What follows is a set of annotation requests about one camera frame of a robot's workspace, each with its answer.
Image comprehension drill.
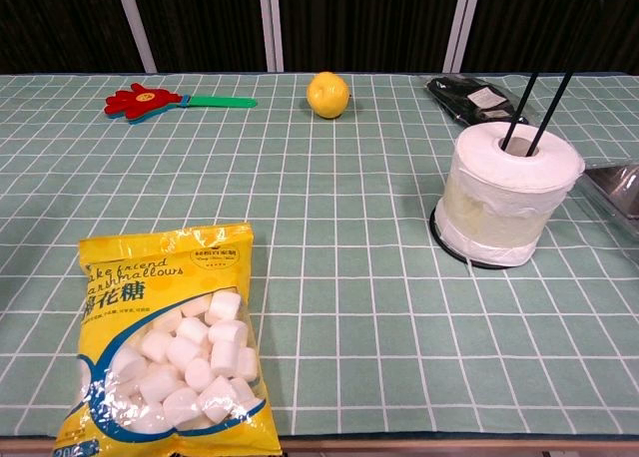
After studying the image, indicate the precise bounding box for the white toilet paper roll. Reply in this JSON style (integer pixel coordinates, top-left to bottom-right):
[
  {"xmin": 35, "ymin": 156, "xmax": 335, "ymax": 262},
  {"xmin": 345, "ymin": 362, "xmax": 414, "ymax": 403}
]
[{"xmin": 433, "ymin": 121, "xmax": 586, "ymax": 268}]

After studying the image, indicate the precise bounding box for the red hand clapper toy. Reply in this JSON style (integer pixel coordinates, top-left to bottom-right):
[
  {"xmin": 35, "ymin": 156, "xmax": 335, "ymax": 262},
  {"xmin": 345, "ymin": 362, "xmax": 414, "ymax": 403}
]
[{"xmin": 103, "ymin": 82, "xmax": 259, "ymax": 126}]

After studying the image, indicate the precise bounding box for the green checked tablecloth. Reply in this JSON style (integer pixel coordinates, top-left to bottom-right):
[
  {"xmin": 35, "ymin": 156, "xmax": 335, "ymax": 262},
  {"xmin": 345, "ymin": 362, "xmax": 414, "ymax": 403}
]
[{"xmin": 0, "ymin": 71, "xmax": 639, "ymax": 441}]

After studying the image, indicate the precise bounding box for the yellow apple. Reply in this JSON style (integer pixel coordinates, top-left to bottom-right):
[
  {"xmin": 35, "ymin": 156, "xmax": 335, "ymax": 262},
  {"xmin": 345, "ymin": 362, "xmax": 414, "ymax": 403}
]
[{"xmin": 306, "ymin": 71, "xmax": 351, "ymax": 121}]

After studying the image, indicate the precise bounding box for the yellow marshmallow bag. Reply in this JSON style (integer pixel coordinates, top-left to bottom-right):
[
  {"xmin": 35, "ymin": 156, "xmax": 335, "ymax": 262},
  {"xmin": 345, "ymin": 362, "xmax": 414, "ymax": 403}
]
[{"xmin": 53, "ymin": 221, "xmax": 284, "ymax": 457}]

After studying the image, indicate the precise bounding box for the black item in clear wrap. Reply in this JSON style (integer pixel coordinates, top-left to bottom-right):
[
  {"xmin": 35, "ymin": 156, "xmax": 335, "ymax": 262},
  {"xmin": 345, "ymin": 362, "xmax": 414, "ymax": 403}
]
[{"xmin": 423, "ymin": 75, "xmax": 531, "ymax": 128}]

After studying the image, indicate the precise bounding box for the clear shiny plastic package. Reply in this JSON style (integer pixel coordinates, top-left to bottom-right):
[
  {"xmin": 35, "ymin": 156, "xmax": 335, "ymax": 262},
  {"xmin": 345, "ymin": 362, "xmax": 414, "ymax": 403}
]
[{"xmin": 568, "ymin": 160, "xmax": 639, "ymax": 252}]

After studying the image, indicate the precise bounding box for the white frame post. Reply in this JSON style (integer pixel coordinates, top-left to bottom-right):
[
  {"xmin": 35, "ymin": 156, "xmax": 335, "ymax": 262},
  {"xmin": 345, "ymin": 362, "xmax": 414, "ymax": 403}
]
[
  {"xmin": 442, "ymin": 0, "xmax": 485, "ymax": 73},
  {"xmin": 257, "ymin": 0, "xmax": 286, "ymax": 73},
  {"xmin": 113, "ymin": 0, "xmax": 158, "ymax": 74}
]

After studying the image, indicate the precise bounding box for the black wire roll holder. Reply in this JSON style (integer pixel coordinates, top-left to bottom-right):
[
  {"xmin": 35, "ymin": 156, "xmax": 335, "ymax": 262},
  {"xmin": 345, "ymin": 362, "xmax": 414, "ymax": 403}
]
[{"xmin": 428, "ymin": 0, "xmax": 608, "ymax": 271}]

